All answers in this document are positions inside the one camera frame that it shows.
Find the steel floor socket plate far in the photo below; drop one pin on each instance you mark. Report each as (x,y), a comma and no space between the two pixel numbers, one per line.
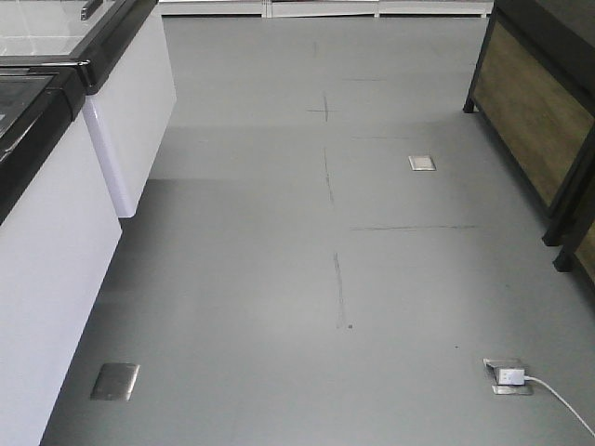
(421,163)

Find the steel floor socket plate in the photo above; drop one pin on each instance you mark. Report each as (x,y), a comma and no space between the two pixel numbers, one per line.
(115,381)
(421,163)

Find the far white chest freezer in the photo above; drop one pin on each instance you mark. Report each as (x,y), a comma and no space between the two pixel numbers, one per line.
(119,52)

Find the white chest freezer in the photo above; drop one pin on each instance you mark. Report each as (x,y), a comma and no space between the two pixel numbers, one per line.
(59,231)
(119,52)

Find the near white chest freezer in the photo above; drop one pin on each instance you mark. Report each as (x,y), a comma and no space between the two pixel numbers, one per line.
(59,231)

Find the steel floor socket plate left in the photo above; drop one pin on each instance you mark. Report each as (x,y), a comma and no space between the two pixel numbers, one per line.
(115,381)

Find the open floor socket with plug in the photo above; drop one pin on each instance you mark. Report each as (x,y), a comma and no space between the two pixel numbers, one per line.
(509,377)

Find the black wooden produce stand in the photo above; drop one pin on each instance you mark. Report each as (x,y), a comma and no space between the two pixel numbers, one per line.
(534,84)

